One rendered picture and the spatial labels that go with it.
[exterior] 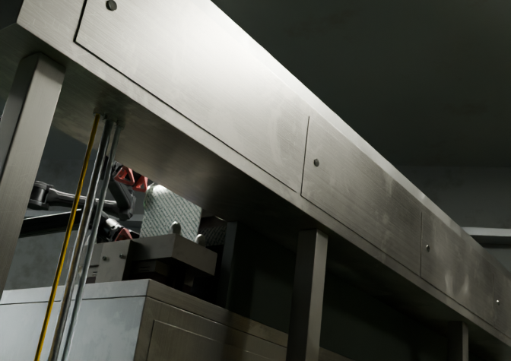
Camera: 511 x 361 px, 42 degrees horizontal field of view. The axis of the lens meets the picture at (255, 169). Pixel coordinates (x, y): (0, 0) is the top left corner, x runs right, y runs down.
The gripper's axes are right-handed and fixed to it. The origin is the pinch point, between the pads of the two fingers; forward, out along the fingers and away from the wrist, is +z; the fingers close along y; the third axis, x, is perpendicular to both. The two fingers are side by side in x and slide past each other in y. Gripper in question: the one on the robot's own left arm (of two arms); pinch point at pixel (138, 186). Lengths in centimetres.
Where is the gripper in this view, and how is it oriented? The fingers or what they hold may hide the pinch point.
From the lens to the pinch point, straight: 222.5
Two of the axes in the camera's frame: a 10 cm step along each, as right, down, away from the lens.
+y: -6.0, -4.1, -6.9
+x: 6.1, -7.9, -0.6
